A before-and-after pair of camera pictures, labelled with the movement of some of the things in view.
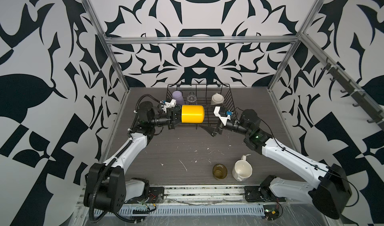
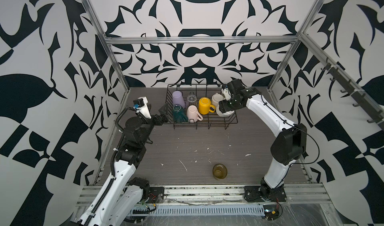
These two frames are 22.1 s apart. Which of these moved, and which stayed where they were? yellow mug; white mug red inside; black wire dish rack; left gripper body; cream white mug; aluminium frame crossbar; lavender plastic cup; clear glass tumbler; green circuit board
Moved: cream white mug; left gripper body; yellow mug
Stayed: clear glass tumbler; aluminium frame crossbar; white mug red inside; green circuit board; black wire dish rack; lavender plastic cup
